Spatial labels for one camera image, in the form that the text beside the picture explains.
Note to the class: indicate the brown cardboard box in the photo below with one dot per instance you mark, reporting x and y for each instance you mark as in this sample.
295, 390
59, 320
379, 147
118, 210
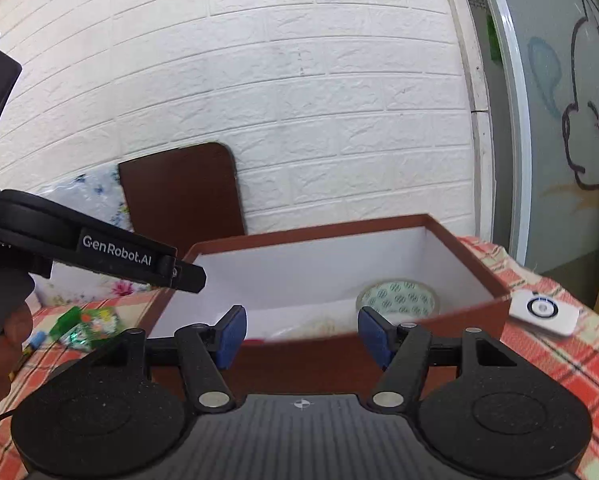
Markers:
329, 360

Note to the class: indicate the brown chair back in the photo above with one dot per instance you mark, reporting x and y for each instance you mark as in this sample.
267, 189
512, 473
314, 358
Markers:
179, 200

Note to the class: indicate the yellow blue pen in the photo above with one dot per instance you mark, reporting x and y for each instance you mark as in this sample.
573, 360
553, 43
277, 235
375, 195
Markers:
33, 344

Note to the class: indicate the printed tape roll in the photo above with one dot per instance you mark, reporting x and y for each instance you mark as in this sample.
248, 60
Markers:
404, 297

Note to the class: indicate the red plaid tablecloth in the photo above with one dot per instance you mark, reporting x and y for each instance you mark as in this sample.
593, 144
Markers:
569, 370

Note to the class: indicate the white round-dial device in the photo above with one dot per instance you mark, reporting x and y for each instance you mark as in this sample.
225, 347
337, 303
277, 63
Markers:
544, 312

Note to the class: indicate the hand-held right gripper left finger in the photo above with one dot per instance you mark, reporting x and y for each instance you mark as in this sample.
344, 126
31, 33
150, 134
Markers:
232, 335

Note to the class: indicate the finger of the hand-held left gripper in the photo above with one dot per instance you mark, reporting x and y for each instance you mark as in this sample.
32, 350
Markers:
192, 276

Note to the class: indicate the floral plastic bag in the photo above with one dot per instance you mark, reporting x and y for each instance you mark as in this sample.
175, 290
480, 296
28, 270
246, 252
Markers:
99, 195

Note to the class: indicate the green snack packet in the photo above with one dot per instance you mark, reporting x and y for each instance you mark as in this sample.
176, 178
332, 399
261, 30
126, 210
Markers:
86, 325

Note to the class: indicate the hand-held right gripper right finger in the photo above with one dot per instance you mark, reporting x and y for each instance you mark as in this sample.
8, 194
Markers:
374, 335

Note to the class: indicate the glass door with cartoon drawing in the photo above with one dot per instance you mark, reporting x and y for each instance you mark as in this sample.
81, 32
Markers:
544, 110

